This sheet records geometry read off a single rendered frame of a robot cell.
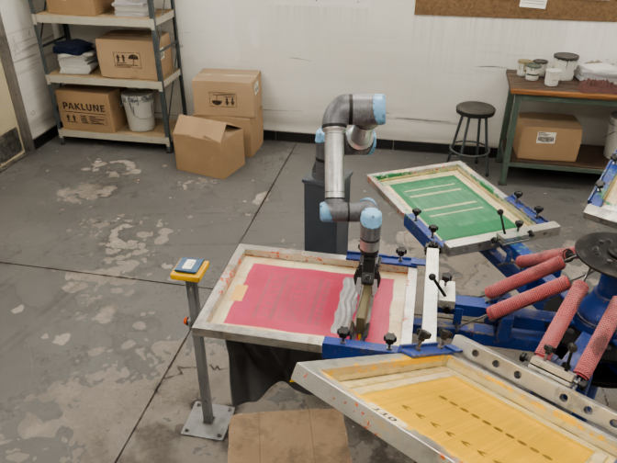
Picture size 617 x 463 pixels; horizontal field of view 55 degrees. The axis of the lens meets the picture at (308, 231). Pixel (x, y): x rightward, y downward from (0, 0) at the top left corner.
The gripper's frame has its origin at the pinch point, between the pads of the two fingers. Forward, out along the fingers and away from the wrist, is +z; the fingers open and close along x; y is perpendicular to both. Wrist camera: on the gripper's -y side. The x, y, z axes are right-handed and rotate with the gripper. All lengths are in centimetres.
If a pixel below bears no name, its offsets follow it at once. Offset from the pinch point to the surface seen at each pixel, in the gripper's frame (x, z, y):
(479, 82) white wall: -62, 28, 380
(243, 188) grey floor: 135, 102, 267
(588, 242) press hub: -75, -30, 5
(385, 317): -8.1, 5.7, -5.3
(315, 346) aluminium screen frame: 14.3, 3.2, -29.3
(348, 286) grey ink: 8.3, 5.2, 11.0
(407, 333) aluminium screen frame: -16.8, 2.1, -16.9
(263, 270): 45.2, 5.7, 15.7
